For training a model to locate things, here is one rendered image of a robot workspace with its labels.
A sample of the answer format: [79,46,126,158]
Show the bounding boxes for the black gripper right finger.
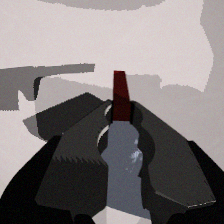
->
[130,100,224,224]

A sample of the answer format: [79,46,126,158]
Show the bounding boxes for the grey square panel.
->
[101,121,151,220]

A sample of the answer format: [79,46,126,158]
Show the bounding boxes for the dark red rectangular block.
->
[113,70,131,121]

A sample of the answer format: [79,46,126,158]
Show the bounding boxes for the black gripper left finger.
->
[0,99,114,224]

